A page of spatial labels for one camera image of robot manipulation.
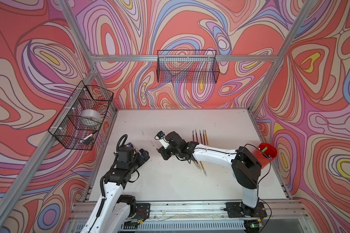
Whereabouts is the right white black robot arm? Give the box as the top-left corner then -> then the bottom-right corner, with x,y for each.
155,131 -> 262,217

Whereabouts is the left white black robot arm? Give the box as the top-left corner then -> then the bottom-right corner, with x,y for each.
81,146 -> 150,233

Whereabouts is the small object in left basket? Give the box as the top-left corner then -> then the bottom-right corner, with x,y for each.
79,134 -> 94,145

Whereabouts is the red plastic cup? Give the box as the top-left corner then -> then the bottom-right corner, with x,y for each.
252,143 -> 278,169

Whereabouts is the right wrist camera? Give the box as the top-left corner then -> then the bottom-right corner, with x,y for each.
155,131 -> 170,149

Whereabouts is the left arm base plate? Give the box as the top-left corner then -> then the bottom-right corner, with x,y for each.
127,203 -> 151,221

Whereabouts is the grey duct tape roll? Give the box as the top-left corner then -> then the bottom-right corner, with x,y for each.
79,109 -> 102,127

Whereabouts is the black wire basket left wall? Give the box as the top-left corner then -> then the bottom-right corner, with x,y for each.
48,81 -> 114,150

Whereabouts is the black wire basket wall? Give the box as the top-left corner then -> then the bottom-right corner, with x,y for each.
48,81 -> 114,150
157,49 -> 220,83

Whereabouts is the black wire basket back wall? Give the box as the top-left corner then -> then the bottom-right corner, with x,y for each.
157,49 -> 220,83

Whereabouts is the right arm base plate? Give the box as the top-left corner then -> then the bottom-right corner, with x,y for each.
223,202 -> 267,219

